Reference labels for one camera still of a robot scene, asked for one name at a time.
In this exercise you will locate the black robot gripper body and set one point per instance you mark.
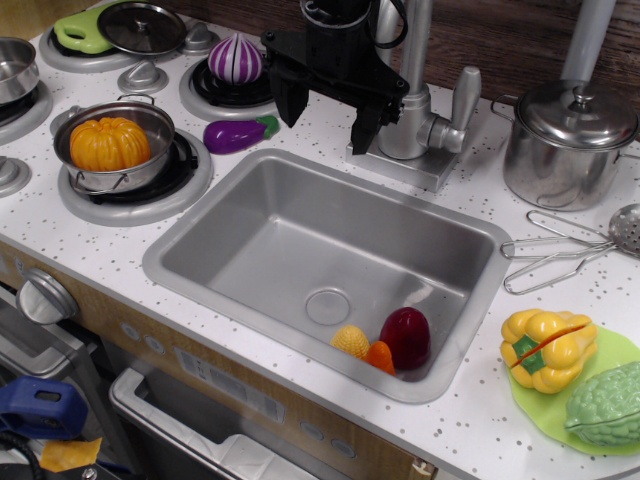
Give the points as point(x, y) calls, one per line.
point(338, 52)

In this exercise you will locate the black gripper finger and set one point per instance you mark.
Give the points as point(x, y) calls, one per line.
point(366, 126)
point(290, 94)

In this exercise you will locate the silver toy faucet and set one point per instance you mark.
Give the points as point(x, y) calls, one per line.
point(422, 147)

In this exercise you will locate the purple white toy onion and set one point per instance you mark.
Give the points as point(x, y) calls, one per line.
point(235, 60)

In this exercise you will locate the purple toy eggplant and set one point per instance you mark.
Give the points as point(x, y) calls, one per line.
point(230, 136)

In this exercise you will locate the back right stove burner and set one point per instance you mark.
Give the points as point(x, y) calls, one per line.
point(211, 99)

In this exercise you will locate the grey stove knob back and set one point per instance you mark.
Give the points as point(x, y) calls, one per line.
point(199, 40)

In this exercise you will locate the grey stove knob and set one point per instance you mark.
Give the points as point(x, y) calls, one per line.
point(199, 40)
point(15, 175)
point(143, 78)

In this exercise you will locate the front stove burner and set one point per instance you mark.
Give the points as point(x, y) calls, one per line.
point(184, 181)

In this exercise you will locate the grey stove knob centre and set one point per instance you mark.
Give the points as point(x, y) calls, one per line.
point(143, 78)

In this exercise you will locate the grey toy sink basin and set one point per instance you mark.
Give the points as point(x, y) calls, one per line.
point(295, 250)

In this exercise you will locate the steel pot lid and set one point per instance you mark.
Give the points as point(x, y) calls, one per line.
point(141, 28)

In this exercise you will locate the orange toy pumpkin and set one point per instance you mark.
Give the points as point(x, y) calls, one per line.
point(109, 144)

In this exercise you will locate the tall steel pot with lid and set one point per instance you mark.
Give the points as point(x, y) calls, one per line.
point(566, 143)

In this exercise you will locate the dark red toy beet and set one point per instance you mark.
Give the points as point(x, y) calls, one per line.
point(407, 333)

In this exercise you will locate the green toy cutting board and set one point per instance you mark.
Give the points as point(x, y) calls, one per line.
point(79, 32)

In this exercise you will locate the yellow toy corn piece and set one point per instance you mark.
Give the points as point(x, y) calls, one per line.
point(351, 340)

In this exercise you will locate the orange toy carrot piece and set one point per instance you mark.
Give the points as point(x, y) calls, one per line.
point(379, 356)

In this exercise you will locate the back left stove burner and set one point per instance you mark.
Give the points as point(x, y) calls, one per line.
point(77, 62)

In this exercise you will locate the grey vertical pole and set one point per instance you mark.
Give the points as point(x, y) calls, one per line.
point(587, 39)

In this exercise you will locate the steel pot at left edge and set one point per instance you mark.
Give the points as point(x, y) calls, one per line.
point(19, 71)

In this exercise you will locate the left edge stove burner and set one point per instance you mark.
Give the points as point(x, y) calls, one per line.
point(28, 114)

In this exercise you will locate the steel slotted spoon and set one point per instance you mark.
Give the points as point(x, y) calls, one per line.
point(620, 232)

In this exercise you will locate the grey stove knob left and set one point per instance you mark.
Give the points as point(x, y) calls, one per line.
point(15, 175)

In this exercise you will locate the yellow toy bell pepper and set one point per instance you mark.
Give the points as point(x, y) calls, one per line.
point(546, 351)

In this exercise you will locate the silver oven dial knob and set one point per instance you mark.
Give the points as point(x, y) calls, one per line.
point(43, 300)

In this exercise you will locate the light green plate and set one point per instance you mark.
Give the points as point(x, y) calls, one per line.
point(548, 411)

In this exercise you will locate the grey dishwasher door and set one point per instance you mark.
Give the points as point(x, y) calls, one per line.
point(186, 435)

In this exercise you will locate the green toy bitter gourd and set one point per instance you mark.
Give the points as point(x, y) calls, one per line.
point(604, 410)

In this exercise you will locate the blue clamp tool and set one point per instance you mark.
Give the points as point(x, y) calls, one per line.
point(38, 408)

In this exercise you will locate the yellow tape piece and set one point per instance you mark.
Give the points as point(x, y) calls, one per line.
point(62, 455)

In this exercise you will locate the steel pan with handles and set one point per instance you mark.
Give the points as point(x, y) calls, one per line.
point(160, 131)

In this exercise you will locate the steel wire utensil handle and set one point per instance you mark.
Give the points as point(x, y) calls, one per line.
point(553, 258)

